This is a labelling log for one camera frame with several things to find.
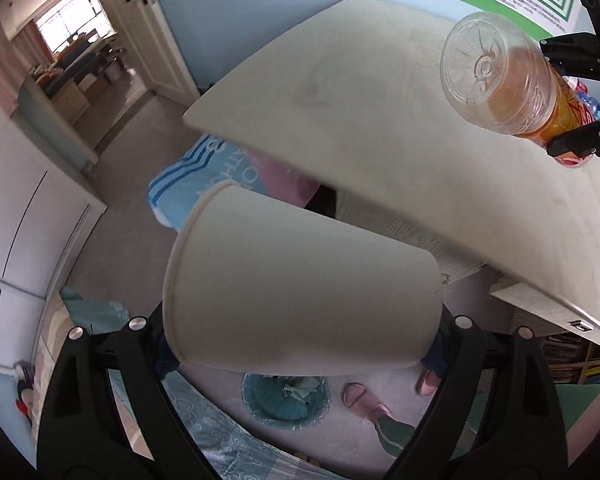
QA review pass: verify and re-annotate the clear plastic bottle orange label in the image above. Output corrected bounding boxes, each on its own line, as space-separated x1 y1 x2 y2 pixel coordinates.
440 11 600 169

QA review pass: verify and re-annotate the purple seat cushion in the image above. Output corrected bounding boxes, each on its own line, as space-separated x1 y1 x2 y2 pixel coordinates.
245 152 322 207

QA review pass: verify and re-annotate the person's right forearm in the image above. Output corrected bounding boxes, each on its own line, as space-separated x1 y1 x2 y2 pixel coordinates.
565 412 600 480

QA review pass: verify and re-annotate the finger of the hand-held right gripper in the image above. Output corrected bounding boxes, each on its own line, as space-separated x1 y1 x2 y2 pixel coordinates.
539 32 600 82
545 120 600 162

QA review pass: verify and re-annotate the white paper cup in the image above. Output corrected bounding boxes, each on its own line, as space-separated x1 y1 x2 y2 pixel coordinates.
161 179 445 377

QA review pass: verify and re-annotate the light wooden desk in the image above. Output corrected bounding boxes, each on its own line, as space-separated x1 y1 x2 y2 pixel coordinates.
182 0 600 347

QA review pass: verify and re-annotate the dark sofa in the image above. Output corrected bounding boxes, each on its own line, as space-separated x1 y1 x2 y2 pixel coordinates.
40 40 103 92

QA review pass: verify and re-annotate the light wooden cabinet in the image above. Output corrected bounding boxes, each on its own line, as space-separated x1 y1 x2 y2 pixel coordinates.
51 81 92 125

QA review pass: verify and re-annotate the white door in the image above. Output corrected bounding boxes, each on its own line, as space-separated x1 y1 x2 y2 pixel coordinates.
86 0 202 107

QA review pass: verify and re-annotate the white wardrobe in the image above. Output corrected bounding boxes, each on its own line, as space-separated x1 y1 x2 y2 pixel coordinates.
0 80 109 376

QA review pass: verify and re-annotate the pink slipper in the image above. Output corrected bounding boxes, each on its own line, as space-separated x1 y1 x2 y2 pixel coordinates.
414 367 442 396
342 382 394 424

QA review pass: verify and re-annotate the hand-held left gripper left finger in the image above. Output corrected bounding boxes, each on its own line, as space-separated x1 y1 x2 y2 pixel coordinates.
36 305 222 480

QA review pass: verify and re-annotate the bright window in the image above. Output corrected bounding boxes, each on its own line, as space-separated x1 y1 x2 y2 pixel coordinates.
34 0 104 54

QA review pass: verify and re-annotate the row of books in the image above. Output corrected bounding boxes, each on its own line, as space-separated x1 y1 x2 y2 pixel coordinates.
539 332 600 387

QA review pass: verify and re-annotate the person's green trouser leg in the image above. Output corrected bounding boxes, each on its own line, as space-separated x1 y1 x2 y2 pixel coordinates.
374 417 417 461

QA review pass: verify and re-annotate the teal plastic trash bin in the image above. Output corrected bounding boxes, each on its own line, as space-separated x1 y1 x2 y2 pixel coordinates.
241 372 333 430

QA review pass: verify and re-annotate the grey metal pot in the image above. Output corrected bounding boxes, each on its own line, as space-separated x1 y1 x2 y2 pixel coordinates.
102 57 127 82

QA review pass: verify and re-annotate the teal floral blanket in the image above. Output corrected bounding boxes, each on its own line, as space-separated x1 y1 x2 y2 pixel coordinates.
59 286 331 480

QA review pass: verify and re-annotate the red black toy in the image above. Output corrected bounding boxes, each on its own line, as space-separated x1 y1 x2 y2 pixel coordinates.
14 394 34 428

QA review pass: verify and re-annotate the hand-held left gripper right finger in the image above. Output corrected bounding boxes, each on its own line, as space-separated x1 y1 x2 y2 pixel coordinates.
382 305 567 480

